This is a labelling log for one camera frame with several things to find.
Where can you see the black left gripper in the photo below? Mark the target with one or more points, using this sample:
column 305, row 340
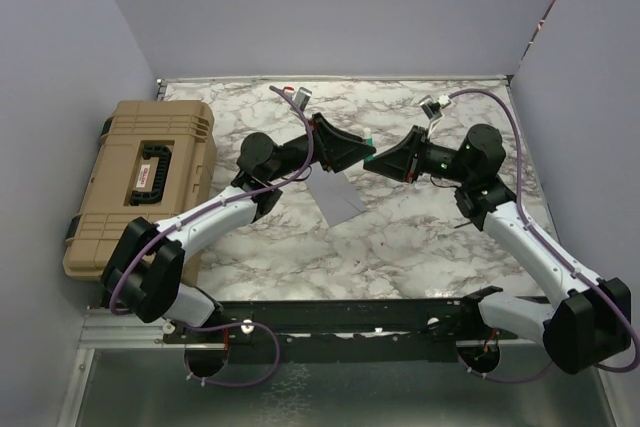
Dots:
column 336, row 149

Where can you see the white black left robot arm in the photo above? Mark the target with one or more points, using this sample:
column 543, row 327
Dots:
column 144, row 274

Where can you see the grey paper envelope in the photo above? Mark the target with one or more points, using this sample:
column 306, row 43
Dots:
column 335, row 196

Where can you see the green white glue stick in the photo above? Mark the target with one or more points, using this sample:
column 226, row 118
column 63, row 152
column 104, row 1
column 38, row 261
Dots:
column 368, row 139

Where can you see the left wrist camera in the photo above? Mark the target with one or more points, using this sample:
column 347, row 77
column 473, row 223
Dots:
column 301, row 98

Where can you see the red handled screwdriver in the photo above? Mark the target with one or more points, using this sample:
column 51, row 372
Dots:
column 464, row 224

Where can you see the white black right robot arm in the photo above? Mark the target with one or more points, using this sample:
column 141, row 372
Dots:
column 584, row 320

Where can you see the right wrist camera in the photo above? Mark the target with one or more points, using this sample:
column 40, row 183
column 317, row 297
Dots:
column 433, row 109

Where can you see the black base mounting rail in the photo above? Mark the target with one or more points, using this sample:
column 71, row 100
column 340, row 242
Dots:
column 338, row 331

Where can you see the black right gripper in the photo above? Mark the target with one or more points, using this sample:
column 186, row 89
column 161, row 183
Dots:
column 399, row 162

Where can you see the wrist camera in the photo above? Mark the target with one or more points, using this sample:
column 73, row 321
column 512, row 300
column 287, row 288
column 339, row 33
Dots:
column 301, row 98
column 433, row 109

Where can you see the tan plastic tool case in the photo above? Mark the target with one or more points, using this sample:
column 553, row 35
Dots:
column 156, row 160

